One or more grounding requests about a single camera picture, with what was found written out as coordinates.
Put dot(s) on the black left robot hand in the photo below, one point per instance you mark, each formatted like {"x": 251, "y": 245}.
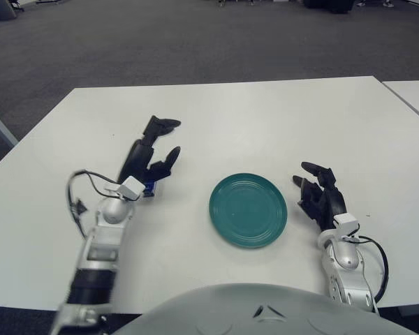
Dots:
{"x": 137, "y": 153}

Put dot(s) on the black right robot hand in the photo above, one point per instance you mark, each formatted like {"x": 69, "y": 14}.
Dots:
{"x": 330, "y": 200}

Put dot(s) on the blue gum box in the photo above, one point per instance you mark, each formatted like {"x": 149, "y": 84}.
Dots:
{"x": 150, "y": 190}

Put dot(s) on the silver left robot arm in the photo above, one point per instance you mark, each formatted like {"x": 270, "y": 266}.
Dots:
{"x": 97, "y": 244}

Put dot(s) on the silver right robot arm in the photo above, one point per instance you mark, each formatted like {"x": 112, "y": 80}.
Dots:
{"x": 345, "y": 265}

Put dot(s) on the teal round plate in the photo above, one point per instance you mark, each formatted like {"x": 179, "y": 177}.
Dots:
{"x": 248, "y": 211}

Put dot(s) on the silver robot torso dome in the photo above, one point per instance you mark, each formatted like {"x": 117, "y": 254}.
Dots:
{"x": 265, "y": 314}

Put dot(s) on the white neighbouring table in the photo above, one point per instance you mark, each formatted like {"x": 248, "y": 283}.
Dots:
{"x": 415, "y": 96}

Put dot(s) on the black bulky background object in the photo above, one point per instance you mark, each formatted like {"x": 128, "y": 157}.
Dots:
{"x": 330, "y": 5}

